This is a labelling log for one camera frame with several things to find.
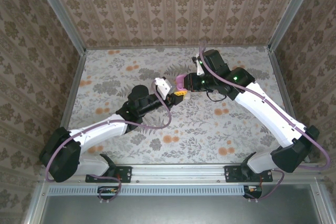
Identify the pink earbud charging case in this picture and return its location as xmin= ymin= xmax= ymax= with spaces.
xmin=175 ymin=74 xmax=187 ymax=91

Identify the floral patterned tablecloth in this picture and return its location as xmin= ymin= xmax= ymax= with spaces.
xmin=58 ymin=46 xmax=302 ymax=165

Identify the grey metal sheet panel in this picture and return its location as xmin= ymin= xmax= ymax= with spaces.
xmin=26 ymin=183 xmax=336 ymax=224

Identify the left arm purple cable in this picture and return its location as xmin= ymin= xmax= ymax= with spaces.
xmin=45 ymin=81 xmax=173 ymax=204

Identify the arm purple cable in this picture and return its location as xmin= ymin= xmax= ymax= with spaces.
xmin=45 ymin=81 xmax=173 ymax=204
xmin=198 ymin=40 xmax=331 ymax=201

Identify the aluminium table end rail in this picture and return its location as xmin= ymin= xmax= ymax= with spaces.
xmin=85 ymin=45 xmax=271 ymax=51

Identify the aluminium table side rail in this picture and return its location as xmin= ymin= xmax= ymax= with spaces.
xmin=267 ymin=48 xmax=311 ymax=163
xmin=49 ymin=49 xmax=87 ymax=166

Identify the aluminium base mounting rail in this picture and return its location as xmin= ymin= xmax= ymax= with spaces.
xmin=38 ymin=163 xmax=322 ymax=184

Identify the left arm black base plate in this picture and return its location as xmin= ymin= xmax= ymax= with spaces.
xmin=86 ymin=165 xmax=132 ymax=184

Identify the aluminium frame corner post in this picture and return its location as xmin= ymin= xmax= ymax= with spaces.
xmin=268 ymin=0 xmax=320 ymax=51
xmin=30 ymin=0 xmax=87 ymax=56

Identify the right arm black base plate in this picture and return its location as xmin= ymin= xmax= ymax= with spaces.
xmin=224 ymin=165 xmax=274 ymax=184

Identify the white slotted cable duct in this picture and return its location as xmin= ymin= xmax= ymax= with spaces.
xmin=48 ymin=185 xmax=249 ymax=197

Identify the black cable junction box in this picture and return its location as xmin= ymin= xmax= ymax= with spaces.
xmin=97 ymin=186 xmax=119 ymax=200
xmin=243 ymin=185 xmax=264 ymax=200

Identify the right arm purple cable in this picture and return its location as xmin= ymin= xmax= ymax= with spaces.
xmin=198 ymin=40 xmax=331 ymax=201

